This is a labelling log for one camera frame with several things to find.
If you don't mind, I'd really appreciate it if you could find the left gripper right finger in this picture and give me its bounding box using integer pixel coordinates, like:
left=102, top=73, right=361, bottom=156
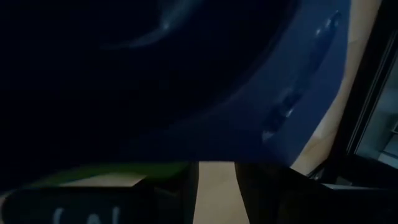
left=234, top=161, right=329, bottom=224

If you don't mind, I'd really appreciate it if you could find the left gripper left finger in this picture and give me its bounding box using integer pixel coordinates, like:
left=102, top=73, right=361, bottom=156
left=136, top=161, right=200, bottom=224

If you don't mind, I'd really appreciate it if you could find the green measuring cup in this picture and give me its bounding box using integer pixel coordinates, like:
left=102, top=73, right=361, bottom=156
left=30, top=161, right=191, bottom=188

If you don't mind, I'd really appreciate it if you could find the purple measuring cup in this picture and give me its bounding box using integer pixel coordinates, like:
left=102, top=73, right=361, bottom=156
left=0, top=0, right=352, bottom=194

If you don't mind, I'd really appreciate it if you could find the black aluminium table frame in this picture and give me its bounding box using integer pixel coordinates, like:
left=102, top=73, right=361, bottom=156
left=306, top=0, right=398, bottom=190

